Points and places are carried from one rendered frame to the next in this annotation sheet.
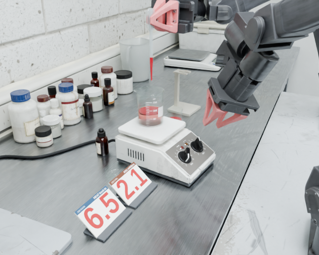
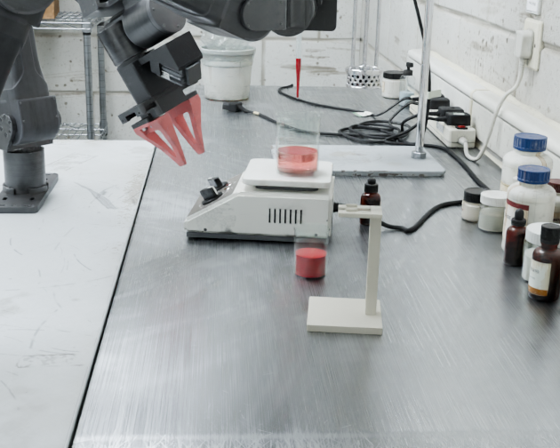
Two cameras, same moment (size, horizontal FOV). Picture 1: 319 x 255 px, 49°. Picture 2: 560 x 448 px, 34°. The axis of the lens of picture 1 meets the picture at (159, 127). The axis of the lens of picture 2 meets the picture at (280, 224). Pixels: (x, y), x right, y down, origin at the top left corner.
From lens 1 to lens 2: 1.91 m
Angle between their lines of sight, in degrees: 128
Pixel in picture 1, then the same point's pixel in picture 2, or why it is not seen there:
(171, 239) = (187, 185)
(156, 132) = (269, 164)
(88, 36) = not seen: outside the picture
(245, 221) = (116, 202)
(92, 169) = not seen: hidden behind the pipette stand
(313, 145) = not seen: outside the picture
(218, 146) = (193, 258)
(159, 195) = not seen: hidden behind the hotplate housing
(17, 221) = (340, 168)
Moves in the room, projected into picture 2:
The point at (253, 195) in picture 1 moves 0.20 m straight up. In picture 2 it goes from (112, 219) to (108, 81)
